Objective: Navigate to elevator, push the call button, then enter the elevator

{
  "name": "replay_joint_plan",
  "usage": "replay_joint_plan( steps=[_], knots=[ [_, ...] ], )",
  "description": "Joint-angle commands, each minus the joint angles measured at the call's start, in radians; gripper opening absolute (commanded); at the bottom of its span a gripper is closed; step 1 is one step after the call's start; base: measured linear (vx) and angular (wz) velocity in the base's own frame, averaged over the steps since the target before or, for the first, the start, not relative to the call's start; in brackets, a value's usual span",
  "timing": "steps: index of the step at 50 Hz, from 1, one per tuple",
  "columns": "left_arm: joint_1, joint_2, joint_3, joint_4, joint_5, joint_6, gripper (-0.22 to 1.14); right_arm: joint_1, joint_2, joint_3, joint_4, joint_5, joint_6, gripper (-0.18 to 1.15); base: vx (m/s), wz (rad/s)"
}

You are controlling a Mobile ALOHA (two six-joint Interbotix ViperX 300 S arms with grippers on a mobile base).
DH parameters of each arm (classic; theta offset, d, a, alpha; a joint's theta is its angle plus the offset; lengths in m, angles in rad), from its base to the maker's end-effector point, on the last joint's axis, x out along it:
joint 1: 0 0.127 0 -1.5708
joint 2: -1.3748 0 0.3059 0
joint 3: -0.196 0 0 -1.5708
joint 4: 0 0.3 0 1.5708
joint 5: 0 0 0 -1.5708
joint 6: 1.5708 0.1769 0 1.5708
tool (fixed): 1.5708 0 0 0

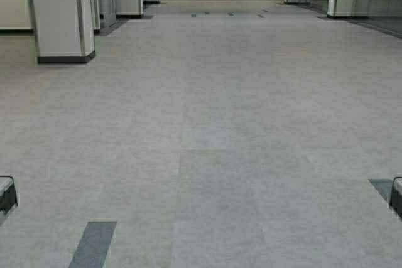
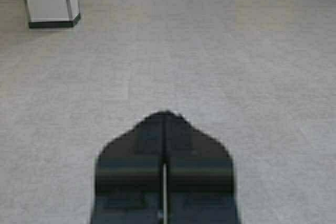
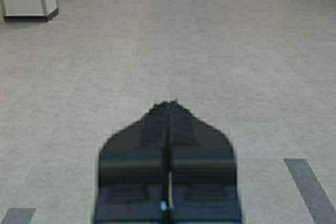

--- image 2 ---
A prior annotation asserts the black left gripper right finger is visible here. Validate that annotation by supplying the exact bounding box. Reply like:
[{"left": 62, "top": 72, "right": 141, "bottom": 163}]
[{"left": 165, "top": 113, "right": 240, "bottom": 223}]

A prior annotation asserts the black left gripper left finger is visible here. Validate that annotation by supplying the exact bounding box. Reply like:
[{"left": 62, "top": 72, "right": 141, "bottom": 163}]
[{"left": 90, "top": 111, "right": 165, "bottom": 223}]

